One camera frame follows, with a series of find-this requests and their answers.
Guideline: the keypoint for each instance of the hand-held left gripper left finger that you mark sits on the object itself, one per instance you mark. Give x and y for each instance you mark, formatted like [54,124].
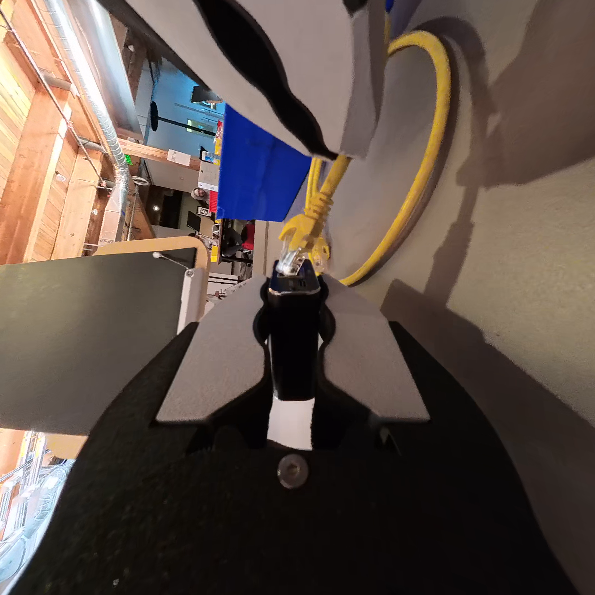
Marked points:
[218,362]

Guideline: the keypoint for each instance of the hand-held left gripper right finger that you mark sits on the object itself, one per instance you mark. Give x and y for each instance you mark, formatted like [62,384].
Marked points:
[372,362]

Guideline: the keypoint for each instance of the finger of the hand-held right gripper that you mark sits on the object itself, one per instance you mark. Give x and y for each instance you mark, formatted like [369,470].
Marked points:
[325,69]
[176,21]

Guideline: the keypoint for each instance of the black ethernet splitter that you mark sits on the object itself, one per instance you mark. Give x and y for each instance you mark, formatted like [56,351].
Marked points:
[293,344]

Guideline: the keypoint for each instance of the blue plastic bin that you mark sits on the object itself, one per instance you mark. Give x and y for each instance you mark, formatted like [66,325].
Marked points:
[260,176]

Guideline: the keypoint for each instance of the white mounting bar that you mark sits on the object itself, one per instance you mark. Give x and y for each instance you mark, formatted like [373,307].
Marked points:
[190,297]

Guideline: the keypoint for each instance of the red chair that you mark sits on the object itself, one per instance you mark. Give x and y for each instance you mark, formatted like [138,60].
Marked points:
[249,237]

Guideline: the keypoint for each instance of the black panel wooden board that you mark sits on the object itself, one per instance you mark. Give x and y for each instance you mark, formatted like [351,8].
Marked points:
[69,325]

